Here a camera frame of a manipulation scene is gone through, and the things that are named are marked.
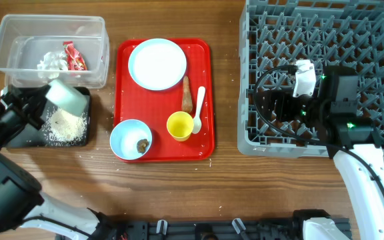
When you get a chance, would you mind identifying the green bowl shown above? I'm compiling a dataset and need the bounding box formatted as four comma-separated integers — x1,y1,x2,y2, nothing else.
45,79,87,117

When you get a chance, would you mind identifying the pile of white rice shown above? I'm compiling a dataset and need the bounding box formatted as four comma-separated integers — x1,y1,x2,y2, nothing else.
43,108,87,145

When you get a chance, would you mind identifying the white tissue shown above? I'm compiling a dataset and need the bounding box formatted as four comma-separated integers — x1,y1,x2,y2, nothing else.
37,51,68,79

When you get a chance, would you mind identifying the red snack wrapper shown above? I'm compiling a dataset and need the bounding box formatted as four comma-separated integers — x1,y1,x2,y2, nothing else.
63,41,87,71

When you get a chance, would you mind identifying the light blue small bowl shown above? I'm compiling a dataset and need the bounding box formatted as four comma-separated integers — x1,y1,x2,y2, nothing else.
109,119,153,161

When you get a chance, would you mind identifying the yellow plastic cup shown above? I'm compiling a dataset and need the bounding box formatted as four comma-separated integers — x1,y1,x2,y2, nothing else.
167,111,194,141

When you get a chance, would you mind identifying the brown food scrap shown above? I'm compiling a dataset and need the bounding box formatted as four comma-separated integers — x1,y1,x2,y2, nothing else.
137,139,149,154

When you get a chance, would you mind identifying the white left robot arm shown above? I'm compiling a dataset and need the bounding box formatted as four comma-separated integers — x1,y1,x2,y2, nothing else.
0,80,104,239

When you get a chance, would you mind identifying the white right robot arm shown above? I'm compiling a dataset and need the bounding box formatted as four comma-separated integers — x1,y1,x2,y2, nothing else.
253,65,384,239

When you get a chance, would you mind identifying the clear plastic waste bin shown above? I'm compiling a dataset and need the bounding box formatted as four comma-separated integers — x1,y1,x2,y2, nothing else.
0,14,110,89

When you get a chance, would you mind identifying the grey dishwasher rack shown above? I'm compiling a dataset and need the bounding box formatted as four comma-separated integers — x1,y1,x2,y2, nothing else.
237,1,384,158

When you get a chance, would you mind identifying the black plastic tray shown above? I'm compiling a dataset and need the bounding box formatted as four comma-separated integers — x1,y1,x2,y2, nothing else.
0,87,91,149

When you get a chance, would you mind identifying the white plastic spoon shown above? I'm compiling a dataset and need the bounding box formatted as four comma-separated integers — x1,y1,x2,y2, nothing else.
192,86,206,134

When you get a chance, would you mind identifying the red serving tray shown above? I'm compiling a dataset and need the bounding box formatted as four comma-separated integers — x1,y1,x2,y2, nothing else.
113,38,215,163

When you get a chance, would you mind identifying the light blue plate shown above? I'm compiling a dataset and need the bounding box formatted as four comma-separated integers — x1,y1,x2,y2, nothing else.
127,38,187,91

